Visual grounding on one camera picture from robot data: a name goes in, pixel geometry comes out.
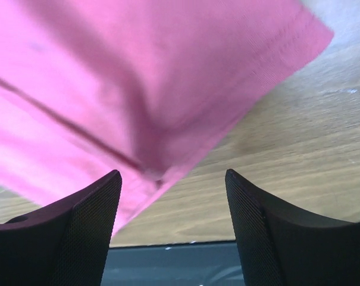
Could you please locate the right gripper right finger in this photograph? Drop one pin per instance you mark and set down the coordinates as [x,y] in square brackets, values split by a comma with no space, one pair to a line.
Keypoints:
[282,244]

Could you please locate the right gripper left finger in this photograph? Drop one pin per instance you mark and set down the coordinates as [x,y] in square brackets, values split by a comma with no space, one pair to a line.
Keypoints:
[65,242]

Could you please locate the pink t-shirt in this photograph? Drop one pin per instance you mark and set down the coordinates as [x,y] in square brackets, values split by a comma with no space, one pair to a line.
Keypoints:
[148,88]

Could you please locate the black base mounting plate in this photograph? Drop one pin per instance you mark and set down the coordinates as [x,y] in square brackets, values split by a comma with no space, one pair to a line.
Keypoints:
[189,264]

